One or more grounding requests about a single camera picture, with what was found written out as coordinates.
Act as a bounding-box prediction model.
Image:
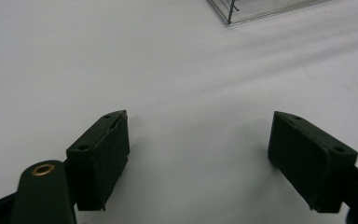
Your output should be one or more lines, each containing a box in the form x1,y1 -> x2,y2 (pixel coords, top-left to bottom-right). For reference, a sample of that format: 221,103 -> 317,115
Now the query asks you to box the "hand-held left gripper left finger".
65,109 -> 131,212

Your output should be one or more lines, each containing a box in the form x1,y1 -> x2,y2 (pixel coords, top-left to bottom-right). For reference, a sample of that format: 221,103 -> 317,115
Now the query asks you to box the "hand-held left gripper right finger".
267,110 -> 358,214

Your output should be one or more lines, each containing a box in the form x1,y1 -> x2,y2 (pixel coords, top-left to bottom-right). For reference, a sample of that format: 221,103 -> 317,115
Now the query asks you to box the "clear plastic drawer box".
206,0 -> 335,28

